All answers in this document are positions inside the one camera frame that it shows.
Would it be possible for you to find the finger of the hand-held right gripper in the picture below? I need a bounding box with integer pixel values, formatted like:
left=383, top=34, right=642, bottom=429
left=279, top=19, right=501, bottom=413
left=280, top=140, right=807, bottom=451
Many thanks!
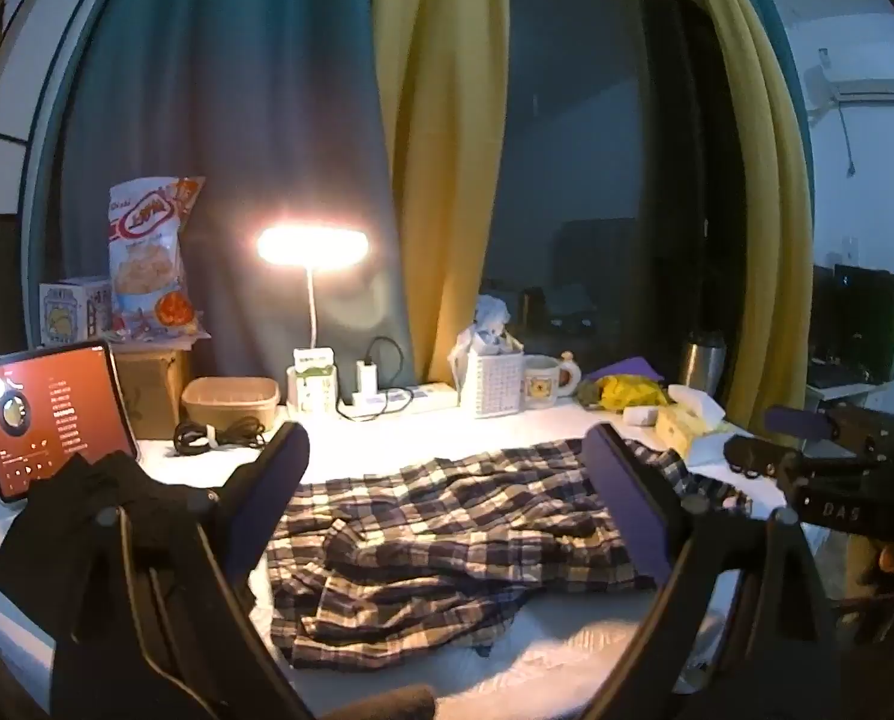
left=764, top=405, right=842, bottom=442
left=723, top=435, right=804, bottom=482

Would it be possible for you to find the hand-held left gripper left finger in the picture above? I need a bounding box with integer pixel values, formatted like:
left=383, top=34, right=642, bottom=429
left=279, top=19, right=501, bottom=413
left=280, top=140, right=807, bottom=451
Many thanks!
left=115, top=422, right=314, bottom=720

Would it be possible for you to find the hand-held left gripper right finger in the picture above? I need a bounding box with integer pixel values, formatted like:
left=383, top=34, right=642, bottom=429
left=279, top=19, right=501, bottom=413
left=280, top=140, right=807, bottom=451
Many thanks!
left=582, top=423, right=839, bottom=720

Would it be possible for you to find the plaid flannel shirt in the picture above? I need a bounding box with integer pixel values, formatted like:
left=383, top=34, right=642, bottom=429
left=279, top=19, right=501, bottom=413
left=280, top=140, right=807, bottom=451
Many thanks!
left=267, top=439, right=752, bottom=670

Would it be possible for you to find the yellow tissue box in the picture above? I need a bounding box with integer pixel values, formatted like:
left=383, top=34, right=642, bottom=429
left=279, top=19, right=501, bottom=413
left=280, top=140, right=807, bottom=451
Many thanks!
left=655, top=384, right=730, bottom=459

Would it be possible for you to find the brown food container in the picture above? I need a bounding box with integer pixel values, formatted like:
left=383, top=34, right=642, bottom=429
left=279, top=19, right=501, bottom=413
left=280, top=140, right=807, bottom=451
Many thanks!
left=181, top=377, right=281, bottom=433

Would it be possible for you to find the steel tumbler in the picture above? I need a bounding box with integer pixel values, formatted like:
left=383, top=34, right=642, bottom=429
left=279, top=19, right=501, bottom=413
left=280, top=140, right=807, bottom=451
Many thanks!
left=678, top=330, right=728, bottom=399

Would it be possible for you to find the black computer monitor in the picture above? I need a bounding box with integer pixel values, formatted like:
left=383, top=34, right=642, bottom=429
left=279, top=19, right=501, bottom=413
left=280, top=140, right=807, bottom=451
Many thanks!
left=811, top=262, right=894, bottom=384

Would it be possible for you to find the white green milk carton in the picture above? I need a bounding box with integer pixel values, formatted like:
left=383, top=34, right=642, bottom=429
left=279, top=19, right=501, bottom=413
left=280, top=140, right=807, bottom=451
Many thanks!
left=286, top=349, right=340, bottom=415

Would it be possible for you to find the yellow cloth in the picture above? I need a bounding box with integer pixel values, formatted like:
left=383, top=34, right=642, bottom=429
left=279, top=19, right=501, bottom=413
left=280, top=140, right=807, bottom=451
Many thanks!
left=574, top=375, right=674, bottom=413

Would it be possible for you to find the purple paper sheet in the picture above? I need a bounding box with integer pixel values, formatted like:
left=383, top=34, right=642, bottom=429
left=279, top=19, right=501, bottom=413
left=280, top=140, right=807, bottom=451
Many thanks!
left=589, top=358, right=666, bottom=384

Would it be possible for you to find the white printed mug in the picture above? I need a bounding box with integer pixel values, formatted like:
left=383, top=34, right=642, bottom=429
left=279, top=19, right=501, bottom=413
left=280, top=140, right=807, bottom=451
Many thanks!
left=522, top=352, right=582, bottom=410

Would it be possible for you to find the brown cardboard box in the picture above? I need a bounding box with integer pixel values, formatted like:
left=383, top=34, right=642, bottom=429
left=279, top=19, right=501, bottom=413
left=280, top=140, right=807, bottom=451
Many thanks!
left=109, top=334, right=194, bottom=440

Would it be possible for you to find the white textured tablecloth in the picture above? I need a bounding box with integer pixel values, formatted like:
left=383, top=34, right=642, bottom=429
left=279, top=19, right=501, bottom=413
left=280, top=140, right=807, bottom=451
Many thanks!
left=0, top=397, right=830, bottom=720

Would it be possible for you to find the white power strip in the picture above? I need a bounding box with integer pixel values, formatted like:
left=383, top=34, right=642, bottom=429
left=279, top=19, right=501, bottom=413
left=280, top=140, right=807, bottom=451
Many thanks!
left=338, top=382, right=464, bottom=420

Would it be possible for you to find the white perforated basket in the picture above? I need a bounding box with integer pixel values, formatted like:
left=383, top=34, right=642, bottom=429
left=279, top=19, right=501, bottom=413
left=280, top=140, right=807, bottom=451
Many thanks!
left=458, top=349, right=527, bottom=419

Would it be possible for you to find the black cloth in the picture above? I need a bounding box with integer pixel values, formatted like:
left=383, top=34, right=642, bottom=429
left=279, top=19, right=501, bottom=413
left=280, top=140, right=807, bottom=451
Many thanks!
left=0, top=450, right=220, bottom=643

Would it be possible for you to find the tablet with red screen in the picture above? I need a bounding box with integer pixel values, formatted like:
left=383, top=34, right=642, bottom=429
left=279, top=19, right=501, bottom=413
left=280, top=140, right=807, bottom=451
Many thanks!
left=0, top=341, right=141, bottom=504

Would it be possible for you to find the pale plastic bag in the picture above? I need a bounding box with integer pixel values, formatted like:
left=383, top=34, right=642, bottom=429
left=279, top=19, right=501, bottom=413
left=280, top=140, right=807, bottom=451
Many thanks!
left=454, top=294, right=524, bottom=358

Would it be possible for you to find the white desk lamp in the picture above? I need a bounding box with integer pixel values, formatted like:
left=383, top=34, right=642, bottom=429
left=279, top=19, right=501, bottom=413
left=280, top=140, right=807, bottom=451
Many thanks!
left=256, top=225, right=371, bottom=361

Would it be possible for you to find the yellow curtain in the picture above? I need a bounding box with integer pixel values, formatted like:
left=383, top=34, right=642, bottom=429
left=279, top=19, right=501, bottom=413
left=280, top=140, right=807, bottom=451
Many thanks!
left=364, top=0, right=512, bottom=392
left=676, top=0, right=816, bottom=429

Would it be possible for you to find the snack chips bag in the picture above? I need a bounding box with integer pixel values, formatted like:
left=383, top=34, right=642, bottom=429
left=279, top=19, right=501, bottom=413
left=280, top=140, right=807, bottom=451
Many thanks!
left=108, top=176, right=209, bottom=332

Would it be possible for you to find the small white printed carton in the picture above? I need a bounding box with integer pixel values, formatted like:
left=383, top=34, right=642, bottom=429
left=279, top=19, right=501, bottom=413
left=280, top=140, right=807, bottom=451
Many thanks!
left=38, top=277, right=114, bottom=347

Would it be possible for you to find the white air conditioner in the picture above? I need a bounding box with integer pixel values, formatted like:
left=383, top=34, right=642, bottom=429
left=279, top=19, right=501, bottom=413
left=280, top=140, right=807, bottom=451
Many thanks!
left=799, top=49, right=894, bottom=129

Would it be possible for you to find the dark window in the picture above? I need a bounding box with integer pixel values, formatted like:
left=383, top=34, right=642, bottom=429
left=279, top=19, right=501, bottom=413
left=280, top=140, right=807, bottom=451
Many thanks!
left=484, top=0, right=749, bottom=392

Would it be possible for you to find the teal curtain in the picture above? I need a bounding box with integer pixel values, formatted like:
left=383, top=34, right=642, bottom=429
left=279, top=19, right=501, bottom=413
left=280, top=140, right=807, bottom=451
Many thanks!
left=57, top=0, right=419, bottom=422

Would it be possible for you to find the coiled black cable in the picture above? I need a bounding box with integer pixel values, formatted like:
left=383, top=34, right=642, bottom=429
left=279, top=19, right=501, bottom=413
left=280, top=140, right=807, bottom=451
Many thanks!
left=172, top=416, right=269, bottom=457

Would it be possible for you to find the black charger cable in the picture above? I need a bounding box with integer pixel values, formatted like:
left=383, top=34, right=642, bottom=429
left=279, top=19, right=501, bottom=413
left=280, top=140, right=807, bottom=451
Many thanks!
left=363, top=335, right=407, bottom=392

